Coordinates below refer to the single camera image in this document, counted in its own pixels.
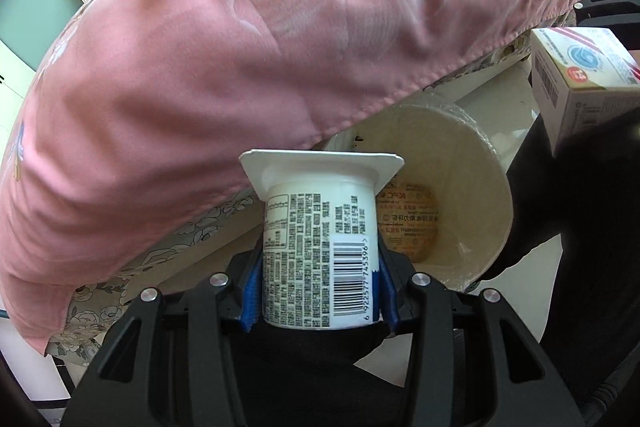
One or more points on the white carton box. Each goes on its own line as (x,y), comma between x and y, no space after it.
(575,107)

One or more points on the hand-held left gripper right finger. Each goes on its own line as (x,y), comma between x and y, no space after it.
(387,292)

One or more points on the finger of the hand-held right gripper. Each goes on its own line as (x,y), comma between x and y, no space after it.
(610,4)

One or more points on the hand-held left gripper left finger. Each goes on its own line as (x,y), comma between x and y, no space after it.
(252,292)

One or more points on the white wardrobe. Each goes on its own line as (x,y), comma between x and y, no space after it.
(10,77)

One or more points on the pink floral bed sheet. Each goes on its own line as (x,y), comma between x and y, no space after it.
(225,57)

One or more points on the white paper bucket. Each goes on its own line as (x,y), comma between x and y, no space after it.
(475,207)

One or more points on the white yogurt cup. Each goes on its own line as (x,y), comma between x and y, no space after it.
(310,257)

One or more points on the dark cloth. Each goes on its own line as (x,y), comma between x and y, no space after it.
(575,232)

